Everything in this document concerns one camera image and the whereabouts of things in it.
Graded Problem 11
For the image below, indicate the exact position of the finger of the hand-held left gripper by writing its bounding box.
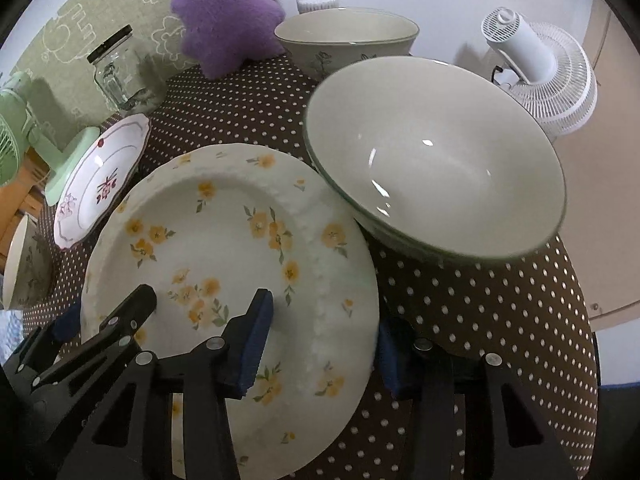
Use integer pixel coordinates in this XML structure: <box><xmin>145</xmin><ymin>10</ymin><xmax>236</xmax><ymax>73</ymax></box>
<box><xmin>30</xmin><ymin>284</ymin><xmax>158</xmax><ymax>397</ymax></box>
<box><xmin>5</xmin><ymin>304</ymin><xmax>85</xmax><ymax>381</ymax></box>

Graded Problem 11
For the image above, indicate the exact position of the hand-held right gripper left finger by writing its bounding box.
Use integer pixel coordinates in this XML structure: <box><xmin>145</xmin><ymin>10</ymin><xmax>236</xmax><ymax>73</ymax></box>
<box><xmin>57</xmin><ymin>288</ymin><xmax>275</xmax><ymax>480</ymax></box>

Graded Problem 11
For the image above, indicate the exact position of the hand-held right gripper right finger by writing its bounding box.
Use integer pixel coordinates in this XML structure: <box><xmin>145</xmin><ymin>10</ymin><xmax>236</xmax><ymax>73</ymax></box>
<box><xmin>377</xmin><ymin>320</ymin><xmax>581</xmax><ymax>480</ymax></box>

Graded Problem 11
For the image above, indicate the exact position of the yellow floral white plate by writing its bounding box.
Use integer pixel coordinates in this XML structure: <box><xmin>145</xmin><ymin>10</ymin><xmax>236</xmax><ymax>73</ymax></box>
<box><xmin>80</xmin><ymin>144</ymin><xmax>380</xmax><ymax>480</ymax></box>

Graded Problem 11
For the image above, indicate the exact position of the large plain cream bowl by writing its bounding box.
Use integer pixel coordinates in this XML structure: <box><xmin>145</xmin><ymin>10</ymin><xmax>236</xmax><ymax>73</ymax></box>
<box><xmin>303</xmin><ymin>56</ymin><xmax>567</xmax><ymax>263</ymax></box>

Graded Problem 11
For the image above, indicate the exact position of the light blue cloth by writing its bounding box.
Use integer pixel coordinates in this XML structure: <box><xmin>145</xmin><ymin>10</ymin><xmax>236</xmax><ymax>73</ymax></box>
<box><xmin>0</xmin><ymin>309</ymin><xmax>26</xmax><ymax>361</ymax></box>

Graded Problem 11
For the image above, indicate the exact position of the small cream floral bowl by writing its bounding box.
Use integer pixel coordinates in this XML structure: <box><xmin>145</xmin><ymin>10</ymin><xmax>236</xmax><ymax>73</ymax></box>
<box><xmin>2</xmin><ymin>215</ymin><xmax>52</xmax><ymax>311</ymax></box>

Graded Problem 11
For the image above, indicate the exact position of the brown polka dot tablecloth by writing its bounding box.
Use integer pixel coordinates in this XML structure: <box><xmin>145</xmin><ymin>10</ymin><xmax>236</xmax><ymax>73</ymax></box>
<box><xmin>22</xmin><ymin>55</ymin><xmax>599</xmax><ymax>480</ymax></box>

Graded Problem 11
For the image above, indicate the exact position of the pink floral scalloped plate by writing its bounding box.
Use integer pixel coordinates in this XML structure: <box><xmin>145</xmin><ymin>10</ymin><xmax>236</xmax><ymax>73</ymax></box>
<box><xmin>53</xmin><ymin>112</ymin><xmax>152</xmax><ymax>251</ymax></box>

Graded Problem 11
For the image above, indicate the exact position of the green desk fan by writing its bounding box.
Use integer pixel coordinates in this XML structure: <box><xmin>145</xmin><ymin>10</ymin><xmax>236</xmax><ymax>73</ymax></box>
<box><xmin>0</xmin><ymin>71</ymin><xmax>101</xmax><ymax>206</ymax></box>

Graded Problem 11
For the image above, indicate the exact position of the glass jar with black lid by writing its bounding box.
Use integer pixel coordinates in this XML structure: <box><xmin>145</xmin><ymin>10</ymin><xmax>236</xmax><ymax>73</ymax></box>
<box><xmin>87</xmin><ymin>25</ymin><xmax>151</xmax><ymax>112</ymax></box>

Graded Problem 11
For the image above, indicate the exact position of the green patterned cloth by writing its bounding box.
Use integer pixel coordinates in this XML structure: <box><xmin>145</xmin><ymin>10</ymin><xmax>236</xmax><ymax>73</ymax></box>
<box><xmin>10</xmin><ymin>0</ymin><xmax>201</xmax><ymax>131</ymax></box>

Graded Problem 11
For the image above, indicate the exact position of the purple plush pillow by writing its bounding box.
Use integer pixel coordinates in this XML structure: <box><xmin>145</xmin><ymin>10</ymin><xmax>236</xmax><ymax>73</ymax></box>
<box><xmin>171</xmin><ymin>0</ymin><xmax>286</xmax><ymax>80</ymax></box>

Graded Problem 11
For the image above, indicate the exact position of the cream bowl with flower print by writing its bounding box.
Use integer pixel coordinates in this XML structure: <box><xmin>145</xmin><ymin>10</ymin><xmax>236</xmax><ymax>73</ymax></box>
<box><xmin>274</xmin><ymin>7</ymin><xmax>420</xmax><ymax>81</ymax></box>

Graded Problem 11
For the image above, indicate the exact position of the white desk fan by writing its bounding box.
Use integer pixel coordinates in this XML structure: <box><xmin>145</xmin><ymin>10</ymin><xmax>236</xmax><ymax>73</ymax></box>
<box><xmin>481</xmin><ymin>6</ymin><xmax>598</xmax><ymax>143</ymax></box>

